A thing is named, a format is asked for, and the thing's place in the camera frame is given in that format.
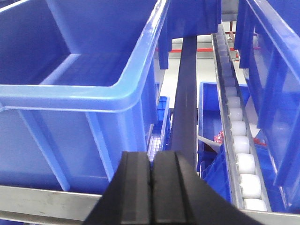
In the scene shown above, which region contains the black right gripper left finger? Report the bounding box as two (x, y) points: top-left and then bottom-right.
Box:
(84, 151), (151, 225)

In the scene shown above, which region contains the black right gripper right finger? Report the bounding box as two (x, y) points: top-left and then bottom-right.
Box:
(152, 151), (259, 225)

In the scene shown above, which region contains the blue lower shelf bin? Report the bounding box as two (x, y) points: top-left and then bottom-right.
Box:
(197, 82), (232, 203)

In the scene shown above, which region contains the grey metal shelf divider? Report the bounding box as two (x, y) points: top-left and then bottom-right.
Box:
(171, 36), (197, 169)

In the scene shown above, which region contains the white roller conveyor track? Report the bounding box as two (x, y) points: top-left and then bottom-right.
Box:
(211, 24), (271, 212)

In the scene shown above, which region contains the blue plastic bin centre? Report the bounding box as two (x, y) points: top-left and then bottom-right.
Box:
(0, 0), (170, 194)

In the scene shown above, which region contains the blue plastic bin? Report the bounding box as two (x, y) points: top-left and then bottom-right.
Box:
(234, 0), (300, 213)
(0, 0), (170, 194)

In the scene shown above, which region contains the blue plastic bin right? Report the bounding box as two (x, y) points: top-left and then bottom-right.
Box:
(234, 0), (300, 213)

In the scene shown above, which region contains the stainless steel shelf rail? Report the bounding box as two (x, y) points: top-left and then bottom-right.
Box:
(0, 186), (300, 225)

